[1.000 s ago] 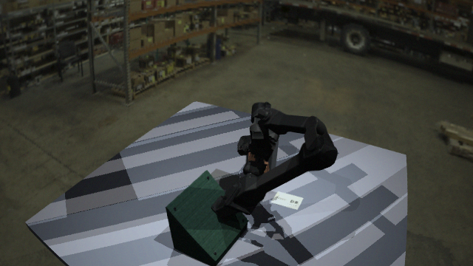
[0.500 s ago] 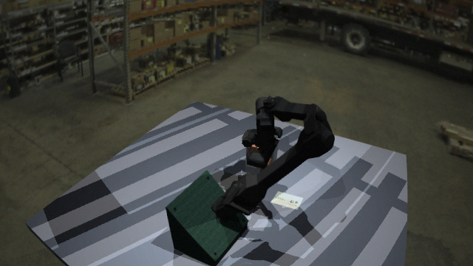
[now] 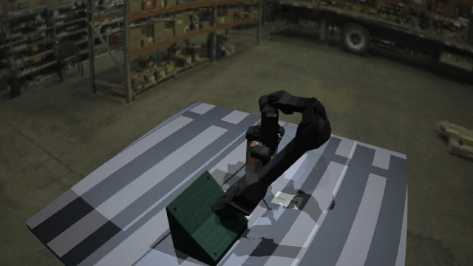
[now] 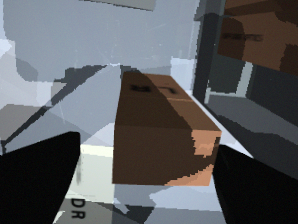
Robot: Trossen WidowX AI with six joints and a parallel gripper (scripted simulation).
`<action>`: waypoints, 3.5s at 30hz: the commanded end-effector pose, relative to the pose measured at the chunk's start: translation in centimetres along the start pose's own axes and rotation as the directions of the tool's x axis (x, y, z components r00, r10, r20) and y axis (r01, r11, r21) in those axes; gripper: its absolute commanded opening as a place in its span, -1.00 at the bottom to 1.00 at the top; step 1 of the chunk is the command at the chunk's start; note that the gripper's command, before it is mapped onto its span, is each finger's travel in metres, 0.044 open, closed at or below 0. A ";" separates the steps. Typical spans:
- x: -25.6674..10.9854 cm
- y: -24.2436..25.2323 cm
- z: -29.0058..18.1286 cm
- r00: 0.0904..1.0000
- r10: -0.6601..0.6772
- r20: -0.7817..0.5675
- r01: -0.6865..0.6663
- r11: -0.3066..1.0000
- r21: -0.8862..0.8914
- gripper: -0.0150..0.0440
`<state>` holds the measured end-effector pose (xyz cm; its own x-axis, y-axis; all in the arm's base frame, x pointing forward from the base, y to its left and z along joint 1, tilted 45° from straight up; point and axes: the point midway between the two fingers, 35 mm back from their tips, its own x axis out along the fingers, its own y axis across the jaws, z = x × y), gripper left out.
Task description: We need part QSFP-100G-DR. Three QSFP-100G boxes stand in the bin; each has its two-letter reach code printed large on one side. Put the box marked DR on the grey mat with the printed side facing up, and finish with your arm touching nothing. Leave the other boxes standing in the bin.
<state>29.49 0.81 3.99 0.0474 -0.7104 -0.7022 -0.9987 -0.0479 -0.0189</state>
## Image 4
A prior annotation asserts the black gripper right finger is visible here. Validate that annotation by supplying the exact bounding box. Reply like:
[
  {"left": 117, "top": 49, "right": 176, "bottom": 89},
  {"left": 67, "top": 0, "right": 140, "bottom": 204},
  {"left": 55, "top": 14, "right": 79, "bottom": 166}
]
[{"left": 212, "top": 144, "right": 298, "bottom": 224}]

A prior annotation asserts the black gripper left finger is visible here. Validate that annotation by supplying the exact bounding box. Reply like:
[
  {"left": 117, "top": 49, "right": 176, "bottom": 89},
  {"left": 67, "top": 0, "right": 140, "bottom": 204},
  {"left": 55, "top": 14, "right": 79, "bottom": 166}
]
[{"left": 0, "top": 132, "right": 80, "bottom": 224}]

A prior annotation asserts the brown box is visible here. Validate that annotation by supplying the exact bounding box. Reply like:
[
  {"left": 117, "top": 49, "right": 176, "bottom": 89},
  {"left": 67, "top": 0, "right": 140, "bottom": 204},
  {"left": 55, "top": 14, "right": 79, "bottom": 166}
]
[
  {"left": 217, "top": 10, "right": 298, "bottom": 76},
  {"left": 223, "top": 0, "right": 298, "bottom": 16},
  {"left": 112, "top": 72, "right": 221, "bottom": 186}
]

